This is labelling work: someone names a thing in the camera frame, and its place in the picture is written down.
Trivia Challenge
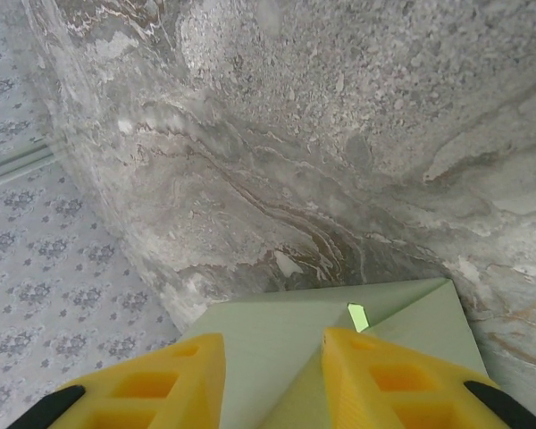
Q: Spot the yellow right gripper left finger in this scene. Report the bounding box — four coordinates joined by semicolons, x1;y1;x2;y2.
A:
20;332;227;429

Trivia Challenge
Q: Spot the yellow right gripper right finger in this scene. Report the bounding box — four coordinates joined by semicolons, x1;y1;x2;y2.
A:
320;326;536;429

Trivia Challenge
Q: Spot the light green paper box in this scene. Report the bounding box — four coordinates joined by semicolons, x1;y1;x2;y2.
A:
180;276;490;429

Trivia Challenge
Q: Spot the aluminium frame post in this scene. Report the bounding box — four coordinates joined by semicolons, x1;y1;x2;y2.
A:
0;141;58;191

